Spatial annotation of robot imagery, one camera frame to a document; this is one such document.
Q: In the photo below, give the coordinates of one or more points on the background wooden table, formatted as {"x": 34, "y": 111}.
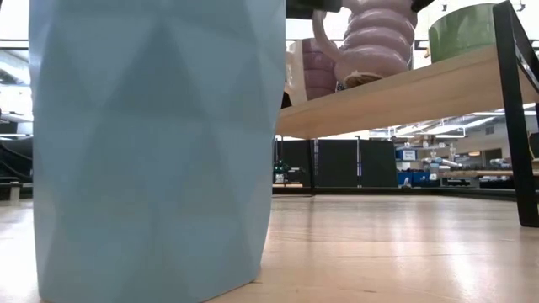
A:
{"x": 476, "y": 172}

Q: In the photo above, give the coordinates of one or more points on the blue white sign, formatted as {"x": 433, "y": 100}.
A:
{"x": 407, "y": 155}

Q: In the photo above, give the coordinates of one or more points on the blue storage bins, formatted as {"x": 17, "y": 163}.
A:
{"x": 417, "y": 177}

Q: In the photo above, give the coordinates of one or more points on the black metal shelf leg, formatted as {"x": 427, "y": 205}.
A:
{"x": 511, "y": 126}

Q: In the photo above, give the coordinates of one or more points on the green white device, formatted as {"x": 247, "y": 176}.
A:
{"x": 279, "y": 168}

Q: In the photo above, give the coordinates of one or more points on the grey background robot arm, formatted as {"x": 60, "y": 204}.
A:
{"x": 442, "y": 162}
{"x": 499, "y": 162}

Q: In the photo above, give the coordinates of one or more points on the dark purple ribbed mug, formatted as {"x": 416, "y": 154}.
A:
{"x": 318, "y": 71}

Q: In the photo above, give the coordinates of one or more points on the black overhead frame bar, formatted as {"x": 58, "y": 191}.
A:
{"x": 421, "y": 44}

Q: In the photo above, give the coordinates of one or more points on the green glazed mug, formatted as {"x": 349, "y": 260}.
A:
{"x": 461, "y": 33}

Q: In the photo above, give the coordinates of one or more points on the black background equipment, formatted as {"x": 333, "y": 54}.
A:
{"x": 17, "y": 164}

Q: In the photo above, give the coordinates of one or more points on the pale lilac ribbed mug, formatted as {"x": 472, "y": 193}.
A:
{"x": 379, "y": 42}

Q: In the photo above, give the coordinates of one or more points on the black partition panel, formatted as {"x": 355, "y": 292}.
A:
{"x": 337, "y": 164}
{"x": 295, "y": 151}
{"x": 379, "y": 164}

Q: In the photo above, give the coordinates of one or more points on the light blue faceted mug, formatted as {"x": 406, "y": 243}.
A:
{"x": 156, "y": 168}

